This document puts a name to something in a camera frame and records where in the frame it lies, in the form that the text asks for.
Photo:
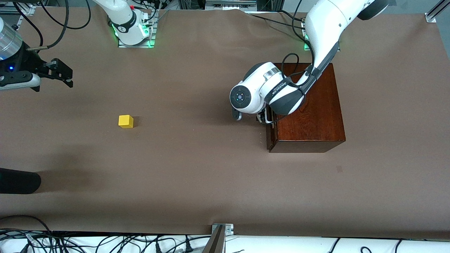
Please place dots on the black ribbed cylinder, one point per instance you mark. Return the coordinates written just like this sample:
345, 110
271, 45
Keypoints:
17, 181

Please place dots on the yellow block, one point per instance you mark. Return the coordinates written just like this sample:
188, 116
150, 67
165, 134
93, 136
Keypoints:
126, 121

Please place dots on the silver network switch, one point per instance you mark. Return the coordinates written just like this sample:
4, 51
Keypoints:
228, 4

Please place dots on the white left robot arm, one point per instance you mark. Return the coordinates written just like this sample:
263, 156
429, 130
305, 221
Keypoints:
327, 21

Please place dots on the black equipment box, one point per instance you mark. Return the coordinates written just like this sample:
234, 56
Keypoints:
269, 5

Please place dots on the dark wooden cabinet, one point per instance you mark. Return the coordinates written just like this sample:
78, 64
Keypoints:
316, 119

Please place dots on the aluminium profile rail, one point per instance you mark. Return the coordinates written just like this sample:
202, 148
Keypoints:
19, 21
434, 14

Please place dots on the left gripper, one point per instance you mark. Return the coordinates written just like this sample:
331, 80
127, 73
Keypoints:
262, 116

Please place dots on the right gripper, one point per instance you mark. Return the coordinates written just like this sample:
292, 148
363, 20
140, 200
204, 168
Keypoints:
29, 62

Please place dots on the brown table cover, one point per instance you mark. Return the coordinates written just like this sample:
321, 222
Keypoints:
140, 158

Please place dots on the black plug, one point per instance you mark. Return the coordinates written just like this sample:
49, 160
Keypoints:
158, 247
189, 247

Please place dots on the white sheet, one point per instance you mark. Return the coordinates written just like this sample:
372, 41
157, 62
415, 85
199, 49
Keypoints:
281, 246

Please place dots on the silver metal bracket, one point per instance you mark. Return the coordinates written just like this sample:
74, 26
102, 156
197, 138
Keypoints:
227, 229

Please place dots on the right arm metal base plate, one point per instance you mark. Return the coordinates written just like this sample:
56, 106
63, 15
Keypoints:
135, 46

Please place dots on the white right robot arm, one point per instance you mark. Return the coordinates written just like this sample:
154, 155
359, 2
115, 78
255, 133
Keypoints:
123, 21

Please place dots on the dark grey profile beam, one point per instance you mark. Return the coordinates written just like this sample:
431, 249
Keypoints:
214, 244

